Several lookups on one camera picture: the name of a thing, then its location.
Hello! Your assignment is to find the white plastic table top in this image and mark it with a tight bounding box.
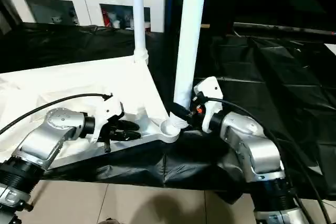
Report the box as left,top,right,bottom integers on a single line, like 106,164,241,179
0,55,182,170

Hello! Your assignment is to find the white plastic table leg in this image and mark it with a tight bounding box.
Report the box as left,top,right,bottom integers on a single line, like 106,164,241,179
170,0,209,128
132,0,150,65

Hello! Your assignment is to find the black mat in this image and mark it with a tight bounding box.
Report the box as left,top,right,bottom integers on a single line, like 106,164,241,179
0,20,336,205

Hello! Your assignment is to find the dark metal stand leg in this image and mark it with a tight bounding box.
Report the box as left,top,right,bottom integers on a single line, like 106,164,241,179
23,181,48,212

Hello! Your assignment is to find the blue upright panel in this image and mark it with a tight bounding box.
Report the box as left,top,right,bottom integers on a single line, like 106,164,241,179
163,0,176,34

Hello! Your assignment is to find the long metal rod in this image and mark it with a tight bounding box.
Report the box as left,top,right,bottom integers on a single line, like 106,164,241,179
233,22,336,36

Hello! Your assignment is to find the white sheet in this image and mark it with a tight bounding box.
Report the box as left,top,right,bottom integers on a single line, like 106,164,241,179
323,42,336,57

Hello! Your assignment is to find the grey curtain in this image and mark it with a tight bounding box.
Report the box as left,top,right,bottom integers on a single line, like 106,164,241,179
0,0,22,35

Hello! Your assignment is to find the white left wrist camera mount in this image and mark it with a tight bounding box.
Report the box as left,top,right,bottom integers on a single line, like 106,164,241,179
90,94,124,144

